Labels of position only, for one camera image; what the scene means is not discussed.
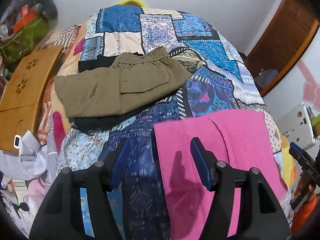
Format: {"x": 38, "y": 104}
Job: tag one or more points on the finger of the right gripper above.
{"x": 296, "y": 148}

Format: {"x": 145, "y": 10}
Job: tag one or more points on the green laundry basket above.
{"x": 24, "y": 42}

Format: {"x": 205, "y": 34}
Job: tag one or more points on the blue patchwork quilt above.
{"x": 139, "y": 205}

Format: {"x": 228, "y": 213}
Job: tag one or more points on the wooden wardrobe with sliding doors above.
{"x": 298, "y": 82}

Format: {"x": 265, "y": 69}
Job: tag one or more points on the orange box in basket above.
{"x": 24, "y": 21}

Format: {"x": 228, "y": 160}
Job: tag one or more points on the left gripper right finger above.
{"x": 243, "y": 206}

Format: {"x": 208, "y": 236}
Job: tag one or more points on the white small fridge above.
{"x": 296, "y": 127}

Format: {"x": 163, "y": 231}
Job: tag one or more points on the wooden lap desk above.
{"x": 22, "y": 98}

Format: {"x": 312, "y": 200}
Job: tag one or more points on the black garment under olive pants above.
{"x": 103, "y": 122}

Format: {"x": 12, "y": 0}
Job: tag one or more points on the olive green pants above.
{"x": 131, "y": 82}

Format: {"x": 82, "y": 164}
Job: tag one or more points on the brown wooden door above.
{"x": 283, "y": 37}

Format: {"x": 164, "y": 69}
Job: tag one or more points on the green thermos bottle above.
{"x": 315, "y": 121}

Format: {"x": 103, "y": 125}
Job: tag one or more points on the yellow hoop behind bed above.
{"x": 139, "y": 3}

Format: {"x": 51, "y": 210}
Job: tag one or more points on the pink pants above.
{"x": 239, "y": 137}

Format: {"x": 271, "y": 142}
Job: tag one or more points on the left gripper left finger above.
{"x": 60, "y": 216}

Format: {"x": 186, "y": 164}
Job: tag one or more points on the grey pillow on basket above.
{"x": 46, "y": 8}

